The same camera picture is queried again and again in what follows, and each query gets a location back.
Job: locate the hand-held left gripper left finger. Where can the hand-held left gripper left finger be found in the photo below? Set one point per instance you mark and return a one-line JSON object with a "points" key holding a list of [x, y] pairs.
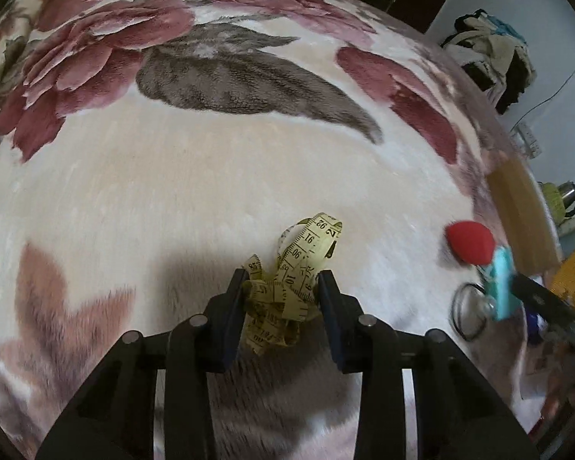
{"points": [[232, 316]]}

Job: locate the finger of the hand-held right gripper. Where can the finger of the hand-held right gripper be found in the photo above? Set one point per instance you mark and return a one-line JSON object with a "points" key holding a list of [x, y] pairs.
{"points": [[546, 302]]}

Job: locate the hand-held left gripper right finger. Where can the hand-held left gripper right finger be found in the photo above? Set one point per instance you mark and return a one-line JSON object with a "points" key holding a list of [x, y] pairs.
{"points": [[333, 316]]}

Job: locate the teal face mask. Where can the teal face mask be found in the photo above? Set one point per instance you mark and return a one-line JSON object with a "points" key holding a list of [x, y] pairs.
{"points": [[500, 278]]}

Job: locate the yellow measuring tape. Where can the yellow measuring tape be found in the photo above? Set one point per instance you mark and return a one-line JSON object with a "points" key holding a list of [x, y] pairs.
{"points": [[292, 268]]}

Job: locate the cardboard box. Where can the cardboard box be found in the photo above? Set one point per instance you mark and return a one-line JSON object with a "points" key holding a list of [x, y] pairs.
{"points": [[522, 215]]}

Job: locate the red makeup sponge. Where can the red makeup sponge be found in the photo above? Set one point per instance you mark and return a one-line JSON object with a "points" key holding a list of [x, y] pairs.
{"points": [[469, 242]]}

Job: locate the green kettle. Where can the green kettle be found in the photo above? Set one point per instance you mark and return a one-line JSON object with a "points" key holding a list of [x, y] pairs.
{"points": [[552, 201]]}

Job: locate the floral plush blanket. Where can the floral plush blanket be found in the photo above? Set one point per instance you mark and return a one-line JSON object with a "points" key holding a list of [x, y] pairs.
{"points": [[172, 177]]}

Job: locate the white power strip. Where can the white power strip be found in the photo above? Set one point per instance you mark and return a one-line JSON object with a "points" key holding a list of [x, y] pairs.
{"points": [[527, 140]]}

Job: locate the pile of clothes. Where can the pile of clothes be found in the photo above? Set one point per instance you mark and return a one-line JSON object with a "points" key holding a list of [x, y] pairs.
{"points": [[493, 57]]}

